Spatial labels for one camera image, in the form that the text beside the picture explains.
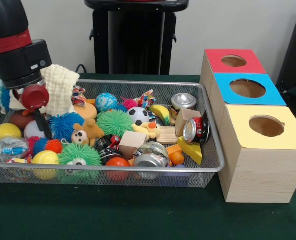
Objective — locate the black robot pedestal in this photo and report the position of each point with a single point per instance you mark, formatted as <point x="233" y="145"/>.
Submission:
<point x="133" y="40"/>

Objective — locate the cream yellow cloth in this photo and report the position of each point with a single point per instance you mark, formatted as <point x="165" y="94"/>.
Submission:
<point x="60" y="90"/>

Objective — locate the black and white soccer ball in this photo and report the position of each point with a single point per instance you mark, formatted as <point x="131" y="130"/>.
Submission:
<point x="139" y="116"/>

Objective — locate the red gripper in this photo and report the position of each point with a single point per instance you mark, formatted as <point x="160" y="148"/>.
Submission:
<point x="34" y="97"/>

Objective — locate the clear mesh bin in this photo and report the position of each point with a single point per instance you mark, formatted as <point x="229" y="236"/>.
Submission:
<point x="203" y="177"/>

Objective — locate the green spiky ball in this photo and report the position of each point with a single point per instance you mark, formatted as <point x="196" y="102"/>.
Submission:
<point x="115" y="123"/>
<point x="79" y="155"/>

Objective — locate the plain yellow ball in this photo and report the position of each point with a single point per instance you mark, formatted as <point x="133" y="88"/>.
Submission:
<point x="45" y="159"/>

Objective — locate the wooden box with three holes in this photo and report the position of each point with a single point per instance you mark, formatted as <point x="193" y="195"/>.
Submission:
<point x="258" y="170"/>

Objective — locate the yellow wedge block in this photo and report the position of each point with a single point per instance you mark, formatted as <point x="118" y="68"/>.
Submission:
<point x="192" y="150"/>

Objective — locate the white baseball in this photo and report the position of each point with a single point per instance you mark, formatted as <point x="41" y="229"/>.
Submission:
<point x="32" y="131"/>

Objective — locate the brown teddy bear toy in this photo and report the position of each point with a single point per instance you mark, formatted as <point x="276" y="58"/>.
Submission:
<point x="88" y="131"/>

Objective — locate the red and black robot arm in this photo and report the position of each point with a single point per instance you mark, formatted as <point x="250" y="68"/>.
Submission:
<point x="15" y="45"/>

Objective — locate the yellow smiley face ball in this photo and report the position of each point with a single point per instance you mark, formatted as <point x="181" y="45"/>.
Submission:
<point x="7" y="131"/>

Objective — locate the orange red ball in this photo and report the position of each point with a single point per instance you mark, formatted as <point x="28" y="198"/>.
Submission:
<point x="117" y="162"/>

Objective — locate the crumpled clear plastic bottle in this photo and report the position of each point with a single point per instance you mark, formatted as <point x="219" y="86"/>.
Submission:
<point x="10" y="149"/>

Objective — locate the dark green table cloth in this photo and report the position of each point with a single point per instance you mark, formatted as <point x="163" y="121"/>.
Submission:
<point x="138" y="215"/>

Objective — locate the crushed silver can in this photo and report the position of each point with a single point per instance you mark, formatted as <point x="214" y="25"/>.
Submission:
<point x="150" y="156"/>

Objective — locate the blue spiky ball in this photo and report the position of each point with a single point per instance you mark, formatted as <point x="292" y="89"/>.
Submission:
<point x="67" y="125"/>

